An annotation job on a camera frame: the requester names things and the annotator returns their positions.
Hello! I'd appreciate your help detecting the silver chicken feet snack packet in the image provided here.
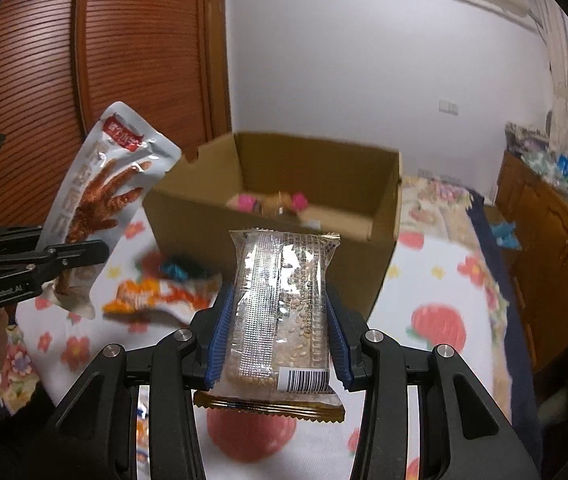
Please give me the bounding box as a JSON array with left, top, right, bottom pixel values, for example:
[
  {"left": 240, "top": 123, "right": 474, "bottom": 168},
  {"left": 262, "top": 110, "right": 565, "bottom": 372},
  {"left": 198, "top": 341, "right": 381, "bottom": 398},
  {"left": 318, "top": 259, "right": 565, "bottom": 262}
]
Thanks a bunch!
[{"left": 35, "top": 101, "right": 183, "bottom": 321}]

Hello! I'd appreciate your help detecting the clear sesame bar packet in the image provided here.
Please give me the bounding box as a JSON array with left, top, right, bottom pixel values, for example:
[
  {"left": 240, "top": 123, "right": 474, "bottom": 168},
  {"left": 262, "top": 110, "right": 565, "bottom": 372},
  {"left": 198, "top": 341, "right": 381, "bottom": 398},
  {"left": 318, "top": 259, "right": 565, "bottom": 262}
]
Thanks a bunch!
[{"left": 194, "top": 229, "right": 346, "bottom": 422}]

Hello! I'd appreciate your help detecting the pink squid snack packet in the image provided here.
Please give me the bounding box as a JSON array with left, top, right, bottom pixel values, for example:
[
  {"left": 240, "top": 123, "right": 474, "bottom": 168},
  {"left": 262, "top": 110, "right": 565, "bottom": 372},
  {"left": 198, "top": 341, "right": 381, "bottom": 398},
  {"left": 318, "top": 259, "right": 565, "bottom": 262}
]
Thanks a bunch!
[{"left": 226, "top": 192, "right": 309, "bottom": 218}]

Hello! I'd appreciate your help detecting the teal wrapped snack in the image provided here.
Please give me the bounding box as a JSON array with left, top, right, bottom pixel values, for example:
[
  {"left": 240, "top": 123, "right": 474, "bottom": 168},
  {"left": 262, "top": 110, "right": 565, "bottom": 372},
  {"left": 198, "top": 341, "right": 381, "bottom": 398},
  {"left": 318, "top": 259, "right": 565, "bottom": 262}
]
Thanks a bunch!
[{"left": 160, "top": 257, "right": 208, "bottom": 283}]

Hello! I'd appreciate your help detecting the orange white snack packet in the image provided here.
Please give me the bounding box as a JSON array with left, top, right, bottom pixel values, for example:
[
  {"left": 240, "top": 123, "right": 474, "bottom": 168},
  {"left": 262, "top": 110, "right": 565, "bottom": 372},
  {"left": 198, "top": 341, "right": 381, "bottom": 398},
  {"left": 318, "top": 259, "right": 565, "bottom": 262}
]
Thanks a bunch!
[{"left": 102, "top": 274, "right": 222, "bottom": 324}]

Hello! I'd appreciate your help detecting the floral white bed sheet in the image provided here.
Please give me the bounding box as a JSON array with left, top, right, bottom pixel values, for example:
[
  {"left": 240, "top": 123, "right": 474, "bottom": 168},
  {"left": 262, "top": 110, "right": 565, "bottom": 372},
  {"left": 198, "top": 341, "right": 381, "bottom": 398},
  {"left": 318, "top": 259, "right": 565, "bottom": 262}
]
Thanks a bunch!
[{"left": 0, "top": 177, "right": 543, "bottom": 479}]

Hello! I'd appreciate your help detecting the brown cardboard box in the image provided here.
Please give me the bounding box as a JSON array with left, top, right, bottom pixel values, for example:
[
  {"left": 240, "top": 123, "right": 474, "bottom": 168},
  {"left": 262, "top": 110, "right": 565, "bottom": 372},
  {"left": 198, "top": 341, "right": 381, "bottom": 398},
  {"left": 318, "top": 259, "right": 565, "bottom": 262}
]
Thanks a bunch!
[{"left": 143, "top": 132, "right": 402, "bottom": 316}]

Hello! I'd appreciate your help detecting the wooden side cabinet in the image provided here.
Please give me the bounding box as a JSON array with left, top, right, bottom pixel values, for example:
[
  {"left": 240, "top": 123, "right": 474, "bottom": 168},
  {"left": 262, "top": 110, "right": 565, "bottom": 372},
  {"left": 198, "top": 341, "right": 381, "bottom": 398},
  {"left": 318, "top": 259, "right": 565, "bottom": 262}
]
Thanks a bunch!
[{"left": 495, "top": 151, "right": 568, "bottom": 374}]

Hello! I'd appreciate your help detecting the wooden louvered wardrobe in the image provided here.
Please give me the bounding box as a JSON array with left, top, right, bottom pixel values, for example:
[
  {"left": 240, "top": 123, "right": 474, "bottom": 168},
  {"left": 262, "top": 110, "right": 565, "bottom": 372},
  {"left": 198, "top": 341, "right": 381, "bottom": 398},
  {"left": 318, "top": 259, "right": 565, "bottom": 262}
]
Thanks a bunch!
[{"left": 0, "top": 0, "right": 214, "bottom": 226}]

